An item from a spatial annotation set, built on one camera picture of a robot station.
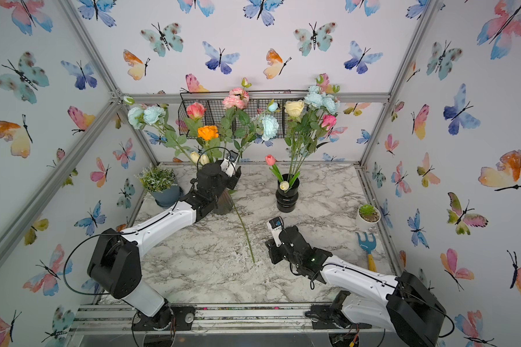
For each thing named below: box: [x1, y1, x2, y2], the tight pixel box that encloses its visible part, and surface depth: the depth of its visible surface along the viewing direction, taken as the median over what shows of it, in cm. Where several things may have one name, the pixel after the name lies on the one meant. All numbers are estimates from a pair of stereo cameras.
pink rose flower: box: [185, 101, 208, 121], surface depth 84 cm
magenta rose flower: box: [321, 114, 338, 131], surface depth 79 cm
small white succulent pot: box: [356, 203, 382, 233], surface depth 93 cm
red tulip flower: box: [264, 153, 276, 167], surface depth 83 cm
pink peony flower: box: [222, 87, 250, 110], surface depth 79 cm
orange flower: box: [197, 125, 220, 141], surface depth 82 cm
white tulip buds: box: [190, 151, 210, 165], surface depth 83 cm
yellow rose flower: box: [284, 99, 305, 118], surface depth 79 cm
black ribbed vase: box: [274, 173, 301, 214], surface depth 97 cm
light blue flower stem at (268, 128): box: [231, 101, 281, 264], surface depth 67 cm
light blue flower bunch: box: [303, 85, 341, 115], surface depth 82 cm
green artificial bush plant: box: [133, 162, 179, 194], surface depth 94 cm
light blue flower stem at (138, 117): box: [127, 105, 192, 162], surface depth 76 cm
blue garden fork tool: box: [356, 232, 378, 272], surface depth 91 cm
